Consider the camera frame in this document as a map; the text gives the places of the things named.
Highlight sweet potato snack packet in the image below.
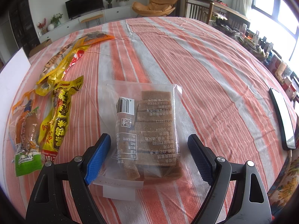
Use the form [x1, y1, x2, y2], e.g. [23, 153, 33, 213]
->
[9, 90, 44, 177]

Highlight row of assorted boxes and bottles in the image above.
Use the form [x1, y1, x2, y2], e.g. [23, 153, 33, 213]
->
[210, 12, 299, 103]

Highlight dark wooden side table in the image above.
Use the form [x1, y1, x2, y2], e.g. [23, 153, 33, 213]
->
[210, 1, 251, 28]

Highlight orange snack packet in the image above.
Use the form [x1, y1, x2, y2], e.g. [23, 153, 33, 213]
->
[79, 31, 115, 46]

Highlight yellow cake snack packet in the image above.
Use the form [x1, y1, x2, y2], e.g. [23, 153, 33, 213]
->
[36, 40, 91, 85]

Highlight black television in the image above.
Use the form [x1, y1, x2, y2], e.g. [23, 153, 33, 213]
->
[65, 0, 104, 19]

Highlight window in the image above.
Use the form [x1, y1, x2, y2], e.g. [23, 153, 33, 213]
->
[250, 0, 299, 61]

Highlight small yellow snack packet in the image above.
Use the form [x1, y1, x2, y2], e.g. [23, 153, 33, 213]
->
[35, 73, 67, 96]

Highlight orange grey striped tablecloth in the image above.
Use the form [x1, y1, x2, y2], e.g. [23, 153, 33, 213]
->
[3, 17, 297, 224]

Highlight yellow packet with black lettering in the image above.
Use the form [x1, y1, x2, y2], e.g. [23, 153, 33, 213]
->
[38, 75, 84, 166]

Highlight black display cabinet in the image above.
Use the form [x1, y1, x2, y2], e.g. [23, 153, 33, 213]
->
[8, 0, 41, 52]

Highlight yellow floral cloth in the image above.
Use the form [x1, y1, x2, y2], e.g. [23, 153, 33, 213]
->
[267, 159, 299, 217]

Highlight dark wooden chair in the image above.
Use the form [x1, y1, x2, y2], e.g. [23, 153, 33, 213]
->
[184, 0, 214, 24]

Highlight wooden stool with metal legs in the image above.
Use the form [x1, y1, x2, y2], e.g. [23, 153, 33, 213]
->
[80, 14, 104, 29]

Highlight white board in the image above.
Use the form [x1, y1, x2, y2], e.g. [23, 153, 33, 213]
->
[0, 47, 31, 112]

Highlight green plant in white vase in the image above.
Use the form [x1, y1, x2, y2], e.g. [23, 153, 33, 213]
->
[47, 13, 63, 31]

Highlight black smartphone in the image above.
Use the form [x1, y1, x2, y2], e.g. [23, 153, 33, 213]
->
[269, 87, 297, 150]

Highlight cardboard box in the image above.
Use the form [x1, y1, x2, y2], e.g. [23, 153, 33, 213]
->
[28, 38, 52, 57]

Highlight clear bag of brown bars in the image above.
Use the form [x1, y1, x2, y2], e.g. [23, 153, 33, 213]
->
[92, 80, 184, 202]

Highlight red flower arrangement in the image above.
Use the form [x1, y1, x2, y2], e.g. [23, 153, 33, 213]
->
[37, 17, 47, 34]

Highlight white television cabinet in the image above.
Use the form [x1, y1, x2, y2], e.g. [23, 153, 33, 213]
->
[38, 5, 132, 43]

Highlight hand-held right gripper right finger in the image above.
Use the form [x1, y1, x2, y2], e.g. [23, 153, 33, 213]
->
[187, 134, 272, 224]

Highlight white charging cable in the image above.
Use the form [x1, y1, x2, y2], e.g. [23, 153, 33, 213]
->
[286, 149, 293, 175]

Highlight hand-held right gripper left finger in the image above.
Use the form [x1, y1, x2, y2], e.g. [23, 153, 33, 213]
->
[25, 133, 111, 224]

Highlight orange lounge chair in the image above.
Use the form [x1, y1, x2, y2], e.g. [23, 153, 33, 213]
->
[132, 0, 179, 18]

